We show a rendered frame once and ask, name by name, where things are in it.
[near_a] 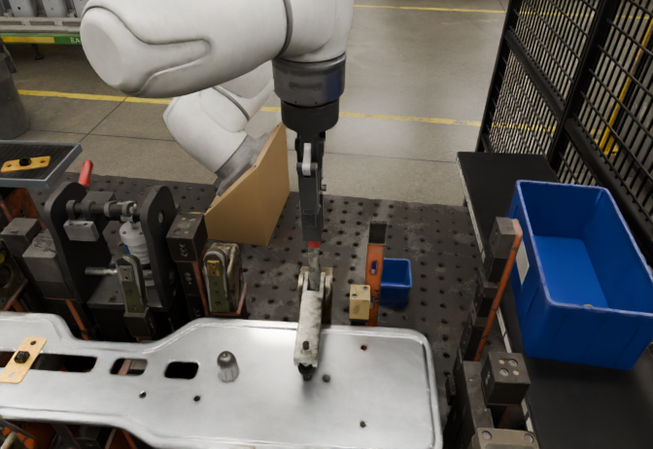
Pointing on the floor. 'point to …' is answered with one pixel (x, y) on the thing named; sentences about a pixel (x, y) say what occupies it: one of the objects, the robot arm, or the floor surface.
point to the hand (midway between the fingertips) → (312, 216)
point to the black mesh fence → (601, 25)
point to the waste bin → (10, 99)
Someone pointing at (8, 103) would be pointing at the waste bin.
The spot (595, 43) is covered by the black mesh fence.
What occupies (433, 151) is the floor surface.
